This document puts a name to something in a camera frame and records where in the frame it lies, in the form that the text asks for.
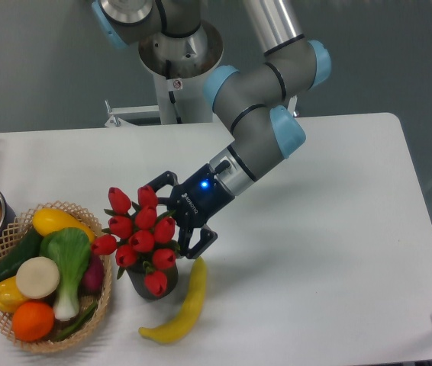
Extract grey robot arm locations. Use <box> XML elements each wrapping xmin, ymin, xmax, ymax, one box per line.
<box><xmin>92</xmin><ymin>1</ymin><xmax>331</xmax><ymax>259</ymax></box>

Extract orange fruit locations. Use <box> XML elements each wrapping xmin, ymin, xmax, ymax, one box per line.
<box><xmin>12</xmin><ymin>300</ymin><xmax>55</xmax><ymax>342</ymax></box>

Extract red tulip bouquet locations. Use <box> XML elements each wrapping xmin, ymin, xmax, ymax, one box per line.
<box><xmin>91</xmin><ymin>185</ymin><xmax>179</xmax><ymax>296</ymax></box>

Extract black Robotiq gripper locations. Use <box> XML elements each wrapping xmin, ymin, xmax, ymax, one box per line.
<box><xmin>147</xmin><ymin>164</ymin><xmax>235</xmax><ymax>259</ymax></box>

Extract white round radish slice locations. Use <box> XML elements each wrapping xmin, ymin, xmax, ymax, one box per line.
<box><xmin>16</xmin><ymin>256</ymin><xmax>60</xmax><ymax>300</ymax></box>

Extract green cucumber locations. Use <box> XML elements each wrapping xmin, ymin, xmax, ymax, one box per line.
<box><xmin>0</xmin><ymin>228</ymin><xmax>43</xmax><ymax>282</ymax></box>

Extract woven wicker basket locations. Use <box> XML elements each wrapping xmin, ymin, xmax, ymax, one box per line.
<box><xmin>0</xmin><ymin>201</ymin><xmax>112</xmax><ymax>354</ymax></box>

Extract yellow squash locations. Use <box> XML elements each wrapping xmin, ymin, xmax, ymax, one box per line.
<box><xmin>32</xmin><ymin>208</ymin><xmax>95</xmax><ymax>242</ymax></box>

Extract yellow bell pepper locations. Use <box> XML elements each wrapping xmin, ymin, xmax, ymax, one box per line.
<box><xmin>0</xmin><ymin>276</ymin><xmax>29</xmax><ymax>313</ymax></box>

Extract green bok choy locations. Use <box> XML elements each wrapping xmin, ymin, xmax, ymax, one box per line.
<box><xmin>40</xmin><ymin>227</ymin><xmax>91</xmax><ymax>321</ymax></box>

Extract yellow banana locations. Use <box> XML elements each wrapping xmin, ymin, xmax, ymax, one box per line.
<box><xmin>138</xmin><ymin>257</ymin><xmax>208</xmax><ymax>344</ymax></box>

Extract green bean pod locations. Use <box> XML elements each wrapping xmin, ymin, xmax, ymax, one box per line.
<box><xmin>53</xmin><ymin>302</ymin><xmax>98</xmax><ymax>342</ymax></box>

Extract dark grey ribbed vase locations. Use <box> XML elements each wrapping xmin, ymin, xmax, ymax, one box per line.
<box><xmin>126</xmin><ymin>263</ymin><xmax>179</xmax><ymax>300</ymax></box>

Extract purple red onion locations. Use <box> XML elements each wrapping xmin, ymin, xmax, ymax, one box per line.
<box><xmin>81</xmin><ymin>254</ymin><xmax>104</xmax><ymax>293</ymax></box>

